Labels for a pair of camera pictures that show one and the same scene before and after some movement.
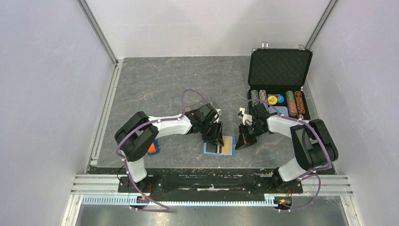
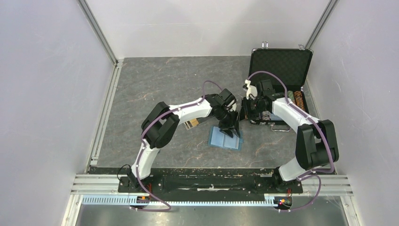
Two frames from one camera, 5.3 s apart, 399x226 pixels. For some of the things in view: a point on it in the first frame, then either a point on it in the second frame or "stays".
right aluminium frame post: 331,5 stays
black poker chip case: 276,78 stays
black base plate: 208,182 stays
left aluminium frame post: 95,27 stays
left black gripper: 216,137 -> 233,122
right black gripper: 244,140 -> 245,113
